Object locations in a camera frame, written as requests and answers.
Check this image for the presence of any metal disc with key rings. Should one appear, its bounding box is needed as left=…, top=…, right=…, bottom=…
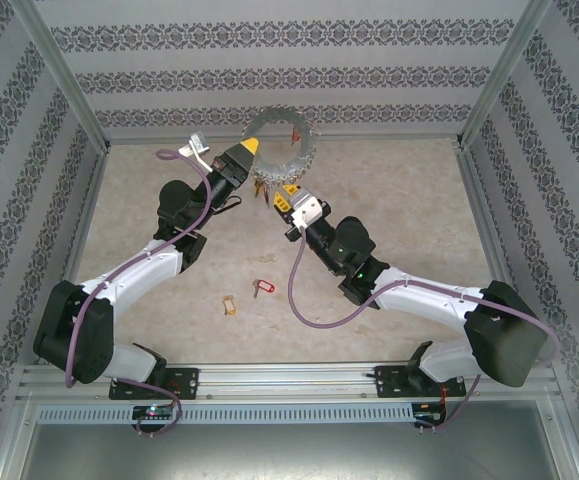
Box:
left=240, top=104, right=319, bottom=187

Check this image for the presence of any small circuit board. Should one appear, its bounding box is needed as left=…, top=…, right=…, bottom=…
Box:
left=413, top=409, right=446, bottom=427
left=132, top=404, right=175, bottom=420

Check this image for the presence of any grey metal panel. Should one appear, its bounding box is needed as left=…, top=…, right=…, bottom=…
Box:
left=18, top=422, right=578, bottom=480

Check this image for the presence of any thin black cable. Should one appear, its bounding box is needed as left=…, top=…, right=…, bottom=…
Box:
left=211, top=195, right=244, bottom=217

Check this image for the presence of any aluminium side rail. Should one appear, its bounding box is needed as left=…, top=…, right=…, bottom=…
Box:
left=454, top=142, right=540, bottom=364
left=36, top=143, right=111, bottom=366

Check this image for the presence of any aluminium back rail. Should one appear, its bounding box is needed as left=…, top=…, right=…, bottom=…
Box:
left=103, top=132, right=465, bottom=147

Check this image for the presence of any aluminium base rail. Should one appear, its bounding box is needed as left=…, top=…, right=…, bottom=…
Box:
left=16, top=362, right=558, bottom=402

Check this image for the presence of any aluminium corner post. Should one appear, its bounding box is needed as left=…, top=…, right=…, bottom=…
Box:
left=8, top=0, right=113, bottom=154
left=456, top=0, right=555, bottom=151

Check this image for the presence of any white slotted cable duct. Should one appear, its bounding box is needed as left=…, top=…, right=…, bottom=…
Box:
left=36, top=402, right=415, bottom=425

